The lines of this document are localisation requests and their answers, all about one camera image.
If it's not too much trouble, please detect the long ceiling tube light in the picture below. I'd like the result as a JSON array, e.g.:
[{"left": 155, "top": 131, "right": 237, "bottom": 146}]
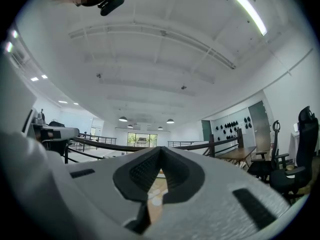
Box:
[{"left": 234, "top": 0, "right": 268, "bottom": 37}]

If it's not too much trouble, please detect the black mesh office chair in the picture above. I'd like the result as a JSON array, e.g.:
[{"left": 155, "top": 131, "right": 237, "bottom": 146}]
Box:
[{"left": 269, "top": 105, "right": 320, "bottom": 205}]

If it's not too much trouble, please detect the black ring-headrest office chair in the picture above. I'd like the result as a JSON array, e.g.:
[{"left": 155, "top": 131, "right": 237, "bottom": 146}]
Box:
[{"left": 247, "top": 120, "right": 290, "bottom": 184}]

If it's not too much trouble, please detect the dark curved stair railing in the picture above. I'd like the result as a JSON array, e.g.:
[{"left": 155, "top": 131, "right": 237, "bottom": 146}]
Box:
[{"left": 64, "top": 127, "right": 245, "bottom": 165}]

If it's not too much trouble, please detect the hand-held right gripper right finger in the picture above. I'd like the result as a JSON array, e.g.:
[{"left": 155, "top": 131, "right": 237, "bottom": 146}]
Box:
[{"left": 139, "top": 146, "right": 293, "bottom": 240}]

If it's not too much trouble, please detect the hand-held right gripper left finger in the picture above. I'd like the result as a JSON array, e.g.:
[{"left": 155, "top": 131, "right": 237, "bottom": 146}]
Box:
[{"left": 65, "top": 145, "right": 163, "bottom": 240}]

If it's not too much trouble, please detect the black head-mounted camera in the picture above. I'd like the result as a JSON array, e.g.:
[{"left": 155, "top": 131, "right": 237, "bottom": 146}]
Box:
[{"left": 96, "top": 0, "right": 126, "bottom": 17}]

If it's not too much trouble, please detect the grey frosted door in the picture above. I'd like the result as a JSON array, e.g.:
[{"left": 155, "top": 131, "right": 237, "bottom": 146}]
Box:
[{"left": 248, "top": 100, "right": 273, "bottom": 152}]

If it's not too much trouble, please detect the narrow dark green door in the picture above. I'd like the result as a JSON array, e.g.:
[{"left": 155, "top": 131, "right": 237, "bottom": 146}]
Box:
[{"left": 201, "top": 120, "right": 212, "bottom": 142}]

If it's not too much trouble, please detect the wooden table with metal legs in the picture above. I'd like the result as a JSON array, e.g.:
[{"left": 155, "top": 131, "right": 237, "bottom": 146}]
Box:
[{"left": 215, "top": 145, "right": 258, "bottom": 171}]

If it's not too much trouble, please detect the group of black wall-hung caps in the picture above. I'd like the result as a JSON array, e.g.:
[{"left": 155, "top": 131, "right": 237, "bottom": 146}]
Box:
[{"left": 214, "top": 116, "right": 252, "bottom": 142}]

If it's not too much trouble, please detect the glass entrance door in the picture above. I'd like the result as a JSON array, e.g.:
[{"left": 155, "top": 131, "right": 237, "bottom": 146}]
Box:
[{"left": 127, "top": 132, "right": 158, "bottom": 148}]

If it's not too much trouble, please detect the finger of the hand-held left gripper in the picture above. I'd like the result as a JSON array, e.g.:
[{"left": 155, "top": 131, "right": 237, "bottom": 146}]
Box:
[{"left": 32, "top": 123, "right": 80, "bottom": 142}]

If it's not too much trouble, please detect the white ceiling cable tray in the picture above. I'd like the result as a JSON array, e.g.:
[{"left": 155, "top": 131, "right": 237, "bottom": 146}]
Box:
[{"left": 68, "top": 22, "right": 237, "bottom": 70}]

